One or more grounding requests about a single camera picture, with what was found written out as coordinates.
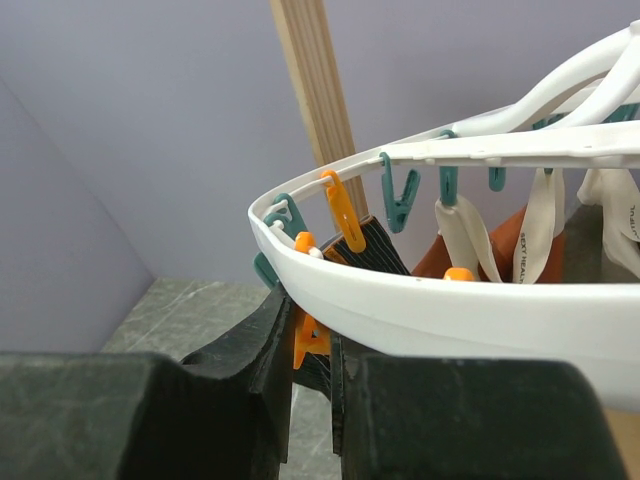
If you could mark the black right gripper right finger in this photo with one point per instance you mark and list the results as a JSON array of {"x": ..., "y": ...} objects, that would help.
[{"x": 464, "y": 418}]

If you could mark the wooden drying rack frame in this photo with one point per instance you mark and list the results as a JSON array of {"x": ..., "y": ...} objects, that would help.
[{"x": 305, "y": 37}]

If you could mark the black ribbed underwear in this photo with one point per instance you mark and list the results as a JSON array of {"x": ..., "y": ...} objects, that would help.
[{"x": 379, "y": 255}]

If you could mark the teal clothes peg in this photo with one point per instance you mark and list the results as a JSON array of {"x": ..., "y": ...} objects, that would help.
[
  {"x": 265, "y": 271},
  {"x": 398, "y": 207},
  {"x": 288, "y": 214}
]

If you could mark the white round clip hanger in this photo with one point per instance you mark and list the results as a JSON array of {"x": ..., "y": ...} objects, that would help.
[{"x": 471, "y": 311}]

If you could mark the cream white underwear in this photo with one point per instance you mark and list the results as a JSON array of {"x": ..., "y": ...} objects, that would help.
[{"x": 614, "y": 190}]

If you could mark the rust orange underwear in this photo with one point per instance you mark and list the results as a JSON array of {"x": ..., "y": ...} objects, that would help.
[{"x": 503, "y": 240}]

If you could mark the orange clothes peg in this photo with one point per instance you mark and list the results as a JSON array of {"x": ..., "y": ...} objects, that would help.
[
  {"x": 459, "y": 274},
  {"x": 343, "y": 211},
  {"x": 310, "y": 337},
  {"x": 305, "y": 243}
]

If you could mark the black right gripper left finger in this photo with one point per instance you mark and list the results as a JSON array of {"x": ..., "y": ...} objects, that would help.
[{"x": 222, "y": 412}]

